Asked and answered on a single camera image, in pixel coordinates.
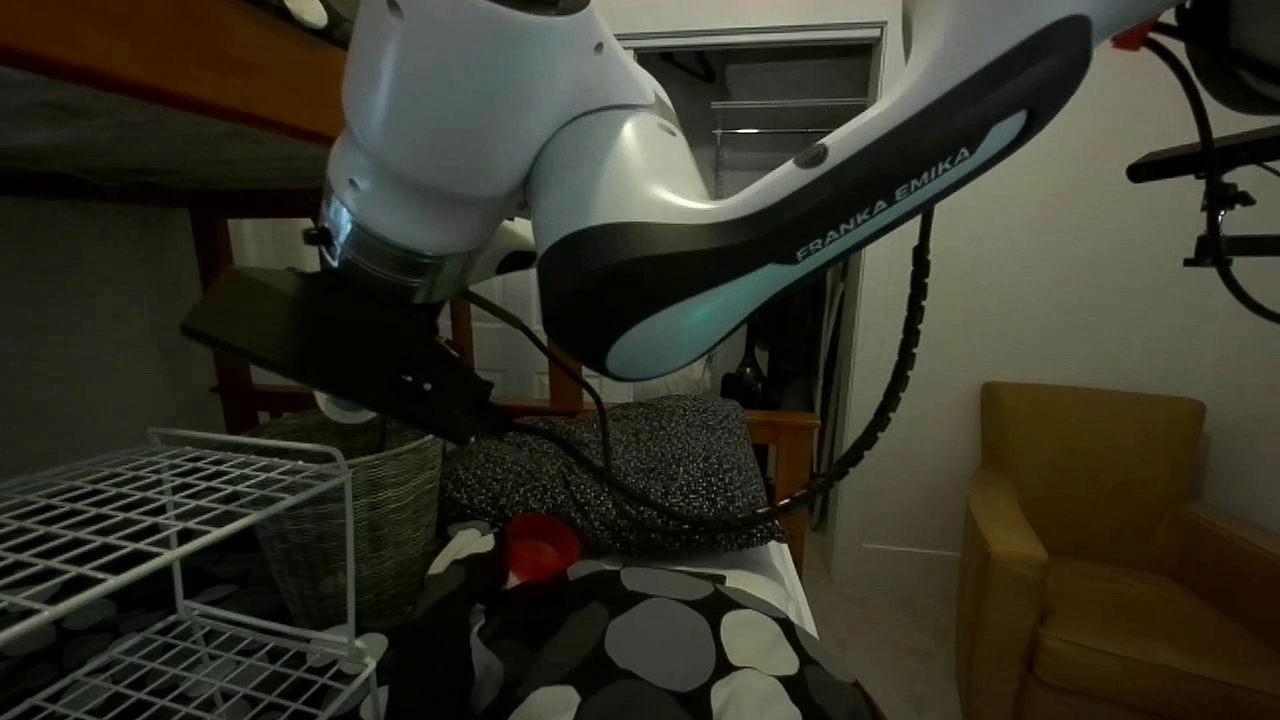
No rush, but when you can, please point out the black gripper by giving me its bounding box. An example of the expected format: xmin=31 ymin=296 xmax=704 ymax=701
xmin=184 ymin=268 xmax=504 ymax=445

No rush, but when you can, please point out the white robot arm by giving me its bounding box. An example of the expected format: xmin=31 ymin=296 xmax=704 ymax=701
xmin=184 ymin=0 xmax=1178 ymax=440

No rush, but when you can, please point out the woven grey basket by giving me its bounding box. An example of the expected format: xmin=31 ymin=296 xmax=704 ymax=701
xmin=257 ymin=413 xmax=444 ymax=630

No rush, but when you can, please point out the red object on bed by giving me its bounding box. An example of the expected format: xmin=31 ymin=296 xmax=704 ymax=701
xmin=500 ymin=511 xmax=581 ymax=583

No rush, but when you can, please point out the black white speckled pillow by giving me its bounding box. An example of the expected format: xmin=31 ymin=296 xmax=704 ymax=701
xmin=444 ymin=396 xmax=777 ymax=560

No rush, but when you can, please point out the black duvet with grey dots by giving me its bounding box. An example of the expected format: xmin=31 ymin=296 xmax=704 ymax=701
xmin=390 ymin=528 xmax=885 ymax=720

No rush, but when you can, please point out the white bed sheet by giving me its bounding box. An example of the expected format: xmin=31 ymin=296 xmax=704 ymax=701
xmin=707 ymin=541 xmax=816 ymax=630

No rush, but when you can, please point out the mustard yellow armchair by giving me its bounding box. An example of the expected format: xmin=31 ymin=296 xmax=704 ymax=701
xmin=956 ymin=380 xmax=1280 ymax=720

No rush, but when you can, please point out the white wire shelf rack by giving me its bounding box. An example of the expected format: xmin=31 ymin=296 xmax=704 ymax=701
xmin=0 ymin=427 xmax=384 ymax=720

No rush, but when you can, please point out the wooden bed frame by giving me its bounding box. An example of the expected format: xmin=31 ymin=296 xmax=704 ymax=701
xmin=0 ymin=25 xmax=826 ymax=566

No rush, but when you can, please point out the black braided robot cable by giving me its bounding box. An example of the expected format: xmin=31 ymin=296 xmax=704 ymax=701
xmin=453 ymin=195 xmax=941 ymax=537

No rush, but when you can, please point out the black camera stand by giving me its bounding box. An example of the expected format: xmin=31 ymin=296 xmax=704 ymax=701
xmin=1114 ymin=0 xmax=1280 ymax=327

